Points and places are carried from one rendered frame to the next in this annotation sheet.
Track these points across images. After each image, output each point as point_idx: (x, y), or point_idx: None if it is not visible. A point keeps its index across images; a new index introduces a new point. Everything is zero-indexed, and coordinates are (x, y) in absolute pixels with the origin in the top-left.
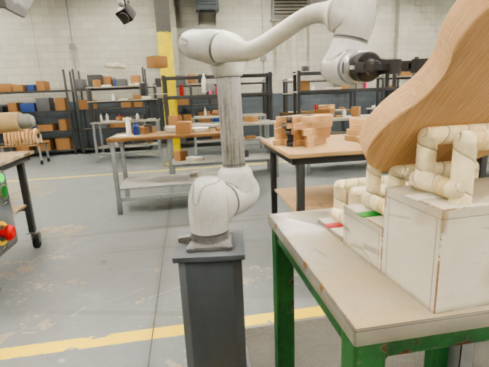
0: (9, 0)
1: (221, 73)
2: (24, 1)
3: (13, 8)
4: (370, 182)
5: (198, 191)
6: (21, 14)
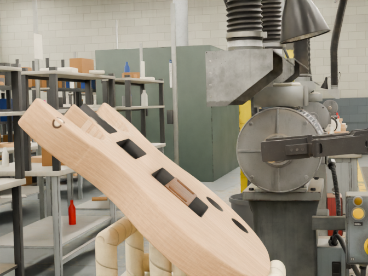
0: (212, 102)
1: None
2: (229, 97)
3: (214, 104)
4: None
5: None
6: (222, 105)
